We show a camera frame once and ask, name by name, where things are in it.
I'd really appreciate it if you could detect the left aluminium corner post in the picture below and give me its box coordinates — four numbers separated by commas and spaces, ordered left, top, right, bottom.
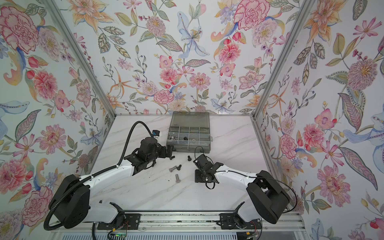
42, 0, 117, 121

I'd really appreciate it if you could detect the grey plastic organizer box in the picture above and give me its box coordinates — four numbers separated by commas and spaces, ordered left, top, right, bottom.
167, 112, 212, 154

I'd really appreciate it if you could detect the right aluminium corner post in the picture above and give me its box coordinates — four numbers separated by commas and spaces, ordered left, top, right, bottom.
253, 1, 314, 120

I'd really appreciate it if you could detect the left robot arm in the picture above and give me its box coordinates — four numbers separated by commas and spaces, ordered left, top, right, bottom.
44, 137, 174, 231

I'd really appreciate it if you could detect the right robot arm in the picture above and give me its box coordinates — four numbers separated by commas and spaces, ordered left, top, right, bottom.
193, 155, 291, 228

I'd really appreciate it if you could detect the aluminium mounting rail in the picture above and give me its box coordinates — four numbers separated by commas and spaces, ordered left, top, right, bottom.
47, 211, 306, 234

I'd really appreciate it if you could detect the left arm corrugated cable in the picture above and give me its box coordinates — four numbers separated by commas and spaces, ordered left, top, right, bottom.
43, 121, 154, 231

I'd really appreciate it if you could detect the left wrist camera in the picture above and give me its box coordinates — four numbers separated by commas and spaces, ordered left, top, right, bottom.
152, 130, 161, 141

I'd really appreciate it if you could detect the aluminium corner post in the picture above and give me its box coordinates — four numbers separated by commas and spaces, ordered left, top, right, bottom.
42, 0, 117, 121
253, 1, 314, 120

